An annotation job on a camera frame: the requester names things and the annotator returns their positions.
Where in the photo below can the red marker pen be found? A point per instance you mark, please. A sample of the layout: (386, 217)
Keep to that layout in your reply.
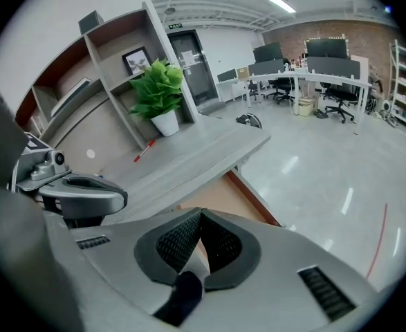
(144, 150)

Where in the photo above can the glass entrance door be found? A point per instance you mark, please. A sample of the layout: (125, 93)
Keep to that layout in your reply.
(195, 67)

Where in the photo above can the black framed picture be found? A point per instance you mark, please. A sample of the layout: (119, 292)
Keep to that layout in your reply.
(136, 61)

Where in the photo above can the row of white office desks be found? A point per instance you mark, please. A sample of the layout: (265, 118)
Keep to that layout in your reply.
(310, 76)

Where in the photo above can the black office chair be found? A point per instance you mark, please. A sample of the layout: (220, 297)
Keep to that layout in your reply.
(341, 99)
(284, 88)

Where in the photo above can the black-capped white marker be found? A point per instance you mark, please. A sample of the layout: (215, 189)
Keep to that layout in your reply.
(185, 299)

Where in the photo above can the black box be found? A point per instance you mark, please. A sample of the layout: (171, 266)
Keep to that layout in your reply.
(91, 23)

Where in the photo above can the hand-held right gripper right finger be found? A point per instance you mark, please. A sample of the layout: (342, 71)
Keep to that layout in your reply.
(275, 289)

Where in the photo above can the grey wooden desk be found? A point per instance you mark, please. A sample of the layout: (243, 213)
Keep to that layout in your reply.
(195, 154)

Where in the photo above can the long ceiling light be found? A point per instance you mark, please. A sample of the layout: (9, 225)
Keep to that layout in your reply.
(282, 3)

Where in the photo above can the blue notebook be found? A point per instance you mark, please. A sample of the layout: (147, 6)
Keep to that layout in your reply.
(71, 95)

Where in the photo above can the green potted plant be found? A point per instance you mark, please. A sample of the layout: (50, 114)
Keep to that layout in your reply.
(157, 88)

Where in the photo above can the grey wooden desk hutch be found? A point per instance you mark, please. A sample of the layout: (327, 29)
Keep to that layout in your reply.
(95, 116)

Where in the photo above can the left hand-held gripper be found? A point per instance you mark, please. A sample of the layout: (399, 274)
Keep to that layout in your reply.
(40, 171)

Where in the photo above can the beige waste bin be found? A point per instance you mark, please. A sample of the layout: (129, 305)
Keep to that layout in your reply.
(305, 106)

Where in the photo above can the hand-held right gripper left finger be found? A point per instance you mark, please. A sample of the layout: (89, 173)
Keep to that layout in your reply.
(119, 272)

